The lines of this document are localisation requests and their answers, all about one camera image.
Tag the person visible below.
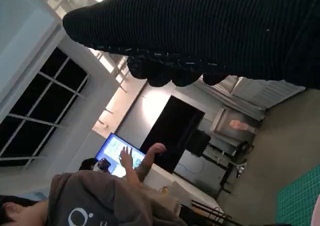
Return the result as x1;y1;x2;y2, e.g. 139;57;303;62
79;157;112;174
0;172;187;226

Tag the person's hand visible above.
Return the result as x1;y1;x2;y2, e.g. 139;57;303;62
118;145;136;170
147;143;168;157

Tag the grey low cabinet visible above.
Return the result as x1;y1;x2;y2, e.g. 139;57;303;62
174;150;230;194

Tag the pink oval object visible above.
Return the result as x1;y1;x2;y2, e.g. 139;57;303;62
229;119;250;131

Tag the pink bowl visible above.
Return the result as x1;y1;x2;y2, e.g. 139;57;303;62
310;193;320;226

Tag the monitor with blue screen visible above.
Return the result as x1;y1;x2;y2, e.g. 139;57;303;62
94;132;147;178

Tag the large black screen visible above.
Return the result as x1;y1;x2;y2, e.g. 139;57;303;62
139;95;206;174

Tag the dark window with white frame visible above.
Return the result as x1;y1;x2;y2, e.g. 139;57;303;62
0;47;90;167

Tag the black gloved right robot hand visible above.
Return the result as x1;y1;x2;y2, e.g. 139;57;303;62
61;0;320;89

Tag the white desk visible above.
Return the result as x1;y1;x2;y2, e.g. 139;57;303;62
147;163;221;213

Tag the green cutting mat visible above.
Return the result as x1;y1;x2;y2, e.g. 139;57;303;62
276;163;320;226

